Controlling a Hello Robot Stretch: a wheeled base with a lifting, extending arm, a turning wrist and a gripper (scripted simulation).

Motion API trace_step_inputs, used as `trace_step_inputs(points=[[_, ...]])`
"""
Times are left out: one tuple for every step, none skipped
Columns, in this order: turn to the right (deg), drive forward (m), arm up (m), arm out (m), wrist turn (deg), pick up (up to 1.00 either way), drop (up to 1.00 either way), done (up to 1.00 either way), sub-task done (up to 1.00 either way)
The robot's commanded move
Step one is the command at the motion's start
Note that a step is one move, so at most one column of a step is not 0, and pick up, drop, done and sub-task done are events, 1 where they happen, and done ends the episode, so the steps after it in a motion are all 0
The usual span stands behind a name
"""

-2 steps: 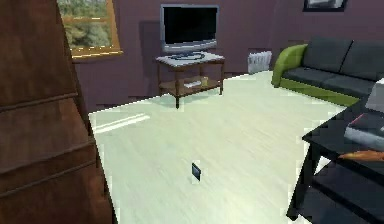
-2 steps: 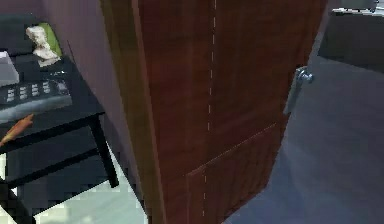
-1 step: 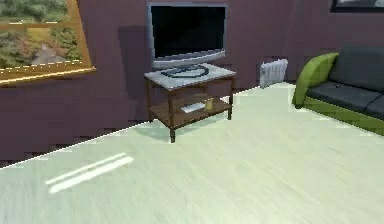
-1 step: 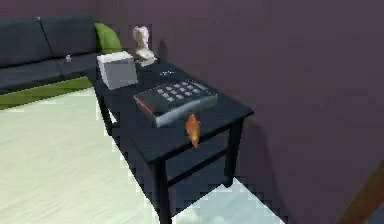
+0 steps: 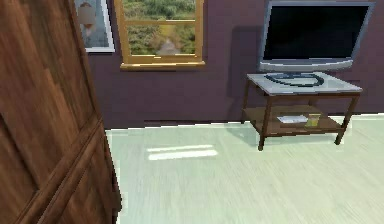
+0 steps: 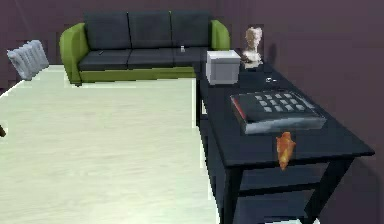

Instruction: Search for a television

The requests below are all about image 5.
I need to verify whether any white framed wall picture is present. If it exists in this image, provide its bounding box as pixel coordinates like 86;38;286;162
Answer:
73;0;116;54

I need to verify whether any brown wooden room door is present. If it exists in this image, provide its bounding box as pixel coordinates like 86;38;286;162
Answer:
0;0;123;224

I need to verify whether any grey flat screen television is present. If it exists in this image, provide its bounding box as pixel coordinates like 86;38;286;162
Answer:
257;0;377;88

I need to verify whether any yellow wooden framed window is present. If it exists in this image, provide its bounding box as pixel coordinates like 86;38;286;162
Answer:
113;0;206;71

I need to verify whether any brown glass topped television table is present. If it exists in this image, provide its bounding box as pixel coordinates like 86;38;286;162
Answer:
241;71;364;152

